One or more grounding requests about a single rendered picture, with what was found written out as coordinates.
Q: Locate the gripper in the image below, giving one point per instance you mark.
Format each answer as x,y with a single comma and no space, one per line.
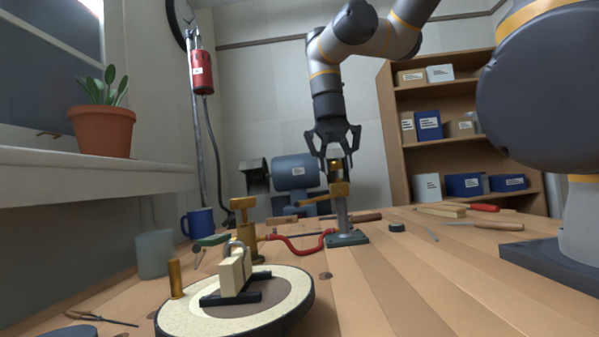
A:
330,110

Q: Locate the brass needle knob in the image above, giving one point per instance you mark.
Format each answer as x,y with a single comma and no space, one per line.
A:
335,165

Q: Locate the brass turntable peg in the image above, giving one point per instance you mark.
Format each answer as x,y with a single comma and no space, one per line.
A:
176,281

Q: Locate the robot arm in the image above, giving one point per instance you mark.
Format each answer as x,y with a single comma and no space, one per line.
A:
538,93

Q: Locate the blue-grey bench grinder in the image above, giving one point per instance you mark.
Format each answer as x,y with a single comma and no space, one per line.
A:
292,173

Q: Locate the wooden bench peg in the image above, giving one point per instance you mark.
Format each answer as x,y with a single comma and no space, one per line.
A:
281,220

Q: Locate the brass gas cock body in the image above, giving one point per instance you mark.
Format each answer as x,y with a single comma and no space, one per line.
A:
247,234

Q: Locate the cream-topped black turntable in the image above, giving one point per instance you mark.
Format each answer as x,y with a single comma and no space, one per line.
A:
285,304

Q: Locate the brass torch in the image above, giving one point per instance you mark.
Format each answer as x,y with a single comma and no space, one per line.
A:
339,189

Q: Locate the tall tan cardboard box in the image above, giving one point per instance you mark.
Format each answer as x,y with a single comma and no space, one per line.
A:
407,127

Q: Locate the black thin rod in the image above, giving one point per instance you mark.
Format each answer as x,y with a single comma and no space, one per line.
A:
304,233

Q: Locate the tall blue box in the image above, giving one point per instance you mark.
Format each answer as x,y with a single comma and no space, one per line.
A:
428,125

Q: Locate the grey torch stand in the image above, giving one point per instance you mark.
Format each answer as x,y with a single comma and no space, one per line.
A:
346,239

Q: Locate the white box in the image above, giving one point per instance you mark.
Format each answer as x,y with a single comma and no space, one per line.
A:
426,188

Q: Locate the black round puck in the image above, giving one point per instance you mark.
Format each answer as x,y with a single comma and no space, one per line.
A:
396,227

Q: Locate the wooden shelf unit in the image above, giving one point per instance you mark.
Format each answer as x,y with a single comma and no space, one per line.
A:
444,157

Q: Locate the dark flexible shaft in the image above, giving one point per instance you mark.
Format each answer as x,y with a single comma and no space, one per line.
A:
215,154

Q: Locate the pale blue box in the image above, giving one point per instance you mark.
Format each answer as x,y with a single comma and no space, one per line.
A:
440,73

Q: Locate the pale wooden block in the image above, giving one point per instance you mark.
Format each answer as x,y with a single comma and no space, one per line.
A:
441,211

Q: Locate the grey motor stand pole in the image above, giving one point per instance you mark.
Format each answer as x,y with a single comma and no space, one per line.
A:
198,140

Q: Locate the small grey scribe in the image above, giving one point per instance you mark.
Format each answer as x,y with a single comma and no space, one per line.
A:
431,234

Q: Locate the flat blue box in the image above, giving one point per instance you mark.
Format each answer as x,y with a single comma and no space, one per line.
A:
463,185
508,183

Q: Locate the grey metal can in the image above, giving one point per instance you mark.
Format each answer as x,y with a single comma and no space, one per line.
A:
470,119

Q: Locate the red hanging motor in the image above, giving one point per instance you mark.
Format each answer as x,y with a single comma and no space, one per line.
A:
202,72

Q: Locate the green flat block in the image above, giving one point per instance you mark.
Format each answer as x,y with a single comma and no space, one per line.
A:
214,240

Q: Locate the blue mug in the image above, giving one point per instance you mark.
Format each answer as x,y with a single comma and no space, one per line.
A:
201,224

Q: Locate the grey box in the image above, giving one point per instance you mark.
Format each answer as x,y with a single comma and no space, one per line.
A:
485,183

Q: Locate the cream slotted block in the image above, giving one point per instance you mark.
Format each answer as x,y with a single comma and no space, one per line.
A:
230,278

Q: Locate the grey round-headed tool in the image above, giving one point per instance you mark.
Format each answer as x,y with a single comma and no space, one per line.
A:
196,248

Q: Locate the grey-green beaker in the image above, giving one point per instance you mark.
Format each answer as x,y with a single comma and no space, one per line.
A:
156,255

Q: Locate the terracotta potted plant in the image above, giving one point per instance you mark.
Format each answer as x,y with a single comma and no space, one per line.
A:
100,131

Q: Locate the grey window sill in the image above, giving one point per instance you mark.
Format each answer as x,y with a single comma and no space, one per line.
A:
70,178

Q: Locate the window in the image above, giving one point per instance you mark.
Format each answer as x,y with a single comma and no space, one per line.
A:
42,70

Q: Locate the dark grey rounded object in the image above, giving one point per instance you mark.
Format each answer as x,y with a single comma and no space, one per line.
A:
70,331

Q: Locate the wall clock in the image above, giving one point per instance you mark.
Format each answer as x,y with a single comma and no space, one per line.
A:
180,21

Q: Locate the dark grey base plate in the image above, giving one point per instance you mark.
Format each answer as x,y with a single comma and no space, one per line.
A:
533,260

